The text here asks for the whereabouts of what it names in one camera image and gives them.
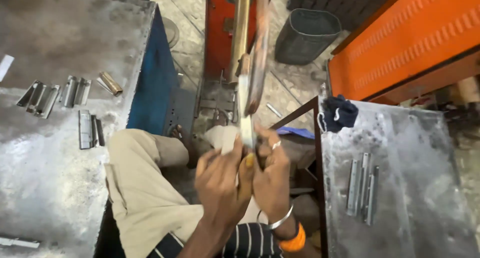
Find small brass tube piece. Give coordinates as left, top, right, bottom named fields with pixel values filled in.
left=97, top=71, right=124, bottom=97

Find orange wristband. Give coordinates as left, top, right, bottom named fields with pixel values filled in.
left=278, top=222, right=307, bottom=253

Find round grey disc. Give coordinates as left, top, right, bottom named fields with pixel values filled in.
left=161, top=17, right=181, bottom=49

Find beige trousers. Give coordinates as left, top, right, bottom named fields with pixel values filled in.
left=104, top=125, right=271, bottom=248

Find long thin metal strip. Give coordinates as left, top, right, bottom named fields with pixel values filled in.
left=0, top=236, right=41, bottom=250

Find sheet metal piece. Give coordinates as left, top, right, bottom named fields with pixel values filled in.
left=237, top=74, right=258, bottom=150

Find black bucket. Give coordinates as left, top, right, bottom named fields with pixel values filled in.
left=274, top=8, right=342, bottom=66

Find folded metal channel piece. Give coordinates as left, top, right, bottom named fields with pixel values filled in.
left=60, top=75, right=92, bottom=108

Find orange louvred machine cover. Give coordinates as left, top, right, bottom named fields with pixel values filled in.
left=327, top=0, right=480, bottom=106

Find brown framed metal table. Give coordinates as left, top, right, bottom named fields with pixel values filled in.
left=271, top=96, right=480, bottom=258

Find dark striped shirt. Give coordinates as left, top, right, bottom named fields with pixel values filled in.
left=147, top=222, right=286, bottom=258

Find flat folded metal bracket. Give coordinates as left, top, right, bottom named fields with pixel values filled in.
left=78, top=109, right=106, bottom=150

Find person's left hand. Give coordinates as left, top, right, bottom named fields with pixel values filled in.
left=194, top=135, right=257, bottom=226

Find silver bangle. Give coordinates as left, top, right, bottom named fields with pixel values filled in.
left=256, top=204, right=294, bottom=231

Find red spot welding machine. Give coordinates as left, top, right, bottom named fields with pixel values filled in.
left=194, top=0, right=276, bottom=124

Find dark blue cloth mask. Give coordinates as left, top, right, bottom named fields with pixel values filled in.
left=317, top=95, right=359, bottom=134

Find person's sandalled foot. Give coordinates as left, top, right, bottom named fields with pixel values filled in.
left=169, top=124, right=199, bottom=169

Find blue metal work table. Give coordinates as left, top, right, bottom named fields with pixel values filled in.
left=0, top=0, right=181, bottom=258

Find wooden block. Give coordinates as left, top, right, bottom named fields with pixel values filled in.
left=454, top=76, right=480, bottom=106

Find blue plastic sheet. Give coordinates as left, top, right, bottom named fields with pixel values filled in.
left=276, top=126, right=316, bottom=140

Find folded metal channel pair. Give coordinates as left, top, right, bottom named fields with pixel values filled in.
left=16, top=80, right=61, bottom=119

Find grey metal strip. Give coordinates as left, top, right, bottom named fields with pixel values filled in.
left=363, top=166, right=380, bottom=226
left=346, top=159, right=362, bottom=217
left=358, top=153, right=372, bottom=214

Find person's right hand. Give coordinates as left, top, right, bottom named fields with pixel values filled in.
left=253, top=125, right=294, bottom=224

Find brass electrode rod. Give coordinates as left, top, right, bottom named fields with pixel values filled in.
left=229, top=0, right=252, bottom=83

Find short metal offcut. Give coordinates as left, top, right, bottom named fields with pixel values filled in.
left=266, top=102, right=283, bottom=119

